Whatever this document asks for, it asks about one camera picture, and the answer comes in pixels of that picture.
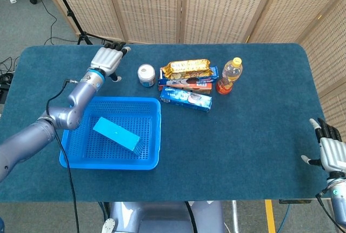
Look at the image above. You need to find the white torso bracket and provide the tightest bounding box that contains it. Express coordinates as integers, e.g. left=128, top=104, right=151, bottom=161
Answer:
left=101, top=218, right=116, bottom=233

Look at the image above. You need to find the wicker folding screen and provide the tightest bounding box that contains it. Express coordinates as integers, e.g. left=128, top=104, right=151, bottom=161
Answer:
left=37, top=0, right=346, bottom=143

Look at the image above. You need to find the metal table leg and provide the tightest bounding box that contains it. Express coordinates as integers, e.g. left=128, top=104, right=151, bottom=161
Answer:
left=231, top=200, right=240, bottom=233

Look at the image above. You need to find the blue perforated plastic basket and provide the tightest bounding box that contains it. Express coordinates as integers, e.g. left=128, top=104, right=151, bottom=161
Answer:
left=59, top=96, right=162, bottom=171

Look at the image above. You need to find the blue floor cable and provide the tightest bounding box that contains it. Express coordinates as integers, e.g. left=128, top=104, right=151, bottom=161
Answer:
left=276, top=204, right=292, bottom=233

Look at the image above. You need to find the blue box with large cookie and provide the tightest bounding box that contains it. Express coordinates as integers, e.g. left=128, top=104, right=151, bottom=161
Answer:
left=157, top=66, right=219, bottom=87

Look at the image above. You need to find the transparent jar with white lid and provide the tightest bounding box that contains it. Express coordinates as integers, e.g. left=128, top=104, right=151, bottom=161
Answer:
left=137, top=64, right=156, bottom=88

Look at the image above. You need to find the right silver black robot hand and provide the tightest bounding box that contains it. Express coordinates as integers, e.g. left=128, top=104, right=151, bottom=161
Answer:
left=301, top=117, right=346, bottom=175

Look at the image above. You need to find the black tripod stand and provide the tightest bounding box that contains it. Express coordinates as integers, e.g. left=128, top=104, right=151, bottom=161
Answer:
left=47, top=0, right=115, bottom=45

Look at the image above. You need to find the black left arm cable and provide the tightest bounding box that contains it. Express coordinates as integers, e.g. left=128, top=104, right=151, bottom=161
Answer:
left=45, top=78, right=82, bottom=233

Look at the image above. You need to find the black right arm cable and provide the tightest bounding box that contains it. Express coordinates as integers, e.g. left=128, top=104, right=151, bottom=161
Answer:
left=315, top=187, right=346, bottom=233

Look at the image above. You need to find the orange drink bottle yellow cap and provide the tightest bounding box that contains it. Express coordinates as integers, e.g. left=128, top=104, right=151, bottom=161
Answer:
left=216, top=57, right=243, bottom=95

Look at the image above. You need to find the black floor cable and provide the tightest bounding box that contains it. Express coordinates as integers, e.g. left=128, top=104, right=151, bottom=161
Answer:
left=36, top=0, right=79, bottom=46

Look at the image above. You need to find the gold snack packet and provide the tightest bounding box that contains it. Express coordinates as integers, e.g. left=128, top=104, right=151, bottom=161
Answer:
left=160, top=59, right=211, bottom=80

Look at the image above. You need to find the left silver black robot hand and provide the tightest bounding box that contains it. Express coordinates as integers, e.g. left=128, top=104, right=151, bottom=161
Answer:
left=90, top=42, right=131, bottom=83

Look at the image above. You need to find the blue chocolate cereal box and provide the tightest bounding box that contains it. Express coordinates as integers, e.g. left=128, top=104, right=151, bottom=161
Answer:
left=92, top=117, right=141, bottom=155

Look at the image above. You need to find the orange brown biscuit box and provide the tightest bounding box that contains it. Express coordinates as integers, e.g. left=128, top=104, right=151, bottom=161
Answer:
left=158, top=82, right=213, bottom=95

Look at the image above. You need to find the silver robot torso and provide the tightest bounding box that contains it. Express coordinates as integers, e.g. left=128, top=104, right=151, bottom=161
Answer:
left=109, top=201, right=227, bottom=233

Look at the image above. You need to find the blue box with barcode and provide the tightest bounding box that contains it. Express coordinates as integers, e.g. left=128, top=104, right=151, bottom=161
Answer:
left=159, top=86, right=212, bottom=113

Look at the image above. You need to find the black torso cable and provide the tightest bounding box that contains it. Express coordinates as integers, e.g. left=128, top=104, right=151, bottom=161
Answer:
left=184, top=202, right=197, bottom=233

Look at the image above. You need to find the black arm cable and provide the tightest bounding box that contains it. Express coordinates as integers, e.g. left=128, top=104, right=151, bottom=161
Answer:
left=45, top=78, right=82, bottom=233
left=315, top=187, right=346, bottom=233

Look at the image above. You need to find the black floor equipment with cables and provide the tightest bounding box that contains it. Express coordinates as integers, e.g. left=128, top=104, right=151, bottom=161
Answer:
left=0, top=56, right=20, bottom=104

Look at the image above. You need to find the teal table mat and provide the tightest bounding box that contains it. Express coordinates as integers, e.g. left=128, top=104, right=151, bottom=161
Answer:
left=0, top=43, right=332, bottom=203

